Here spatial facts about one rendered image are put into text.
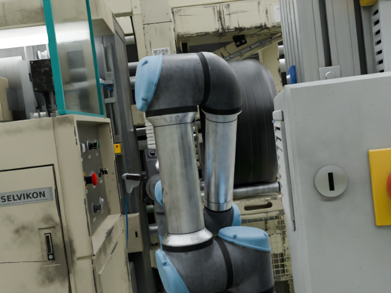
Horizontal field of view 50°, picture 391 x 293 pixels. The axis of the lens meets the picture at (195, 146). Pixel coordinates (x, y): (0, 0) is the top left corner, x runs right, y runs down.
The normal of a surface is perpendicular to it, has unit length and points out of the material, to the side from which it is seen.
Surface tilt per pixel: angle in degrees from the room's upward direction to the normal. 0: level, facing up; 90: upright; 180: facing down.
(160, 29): 90
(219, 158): 111
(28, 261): 90
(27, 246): 90
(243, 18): 90
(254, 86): 60
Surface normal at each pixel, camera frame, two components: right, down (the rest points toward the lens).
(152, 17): 0.04, 0.05
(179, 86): 0.38, 0.02
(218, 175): -0.11, 0.41
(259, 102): 0.00, -0.25
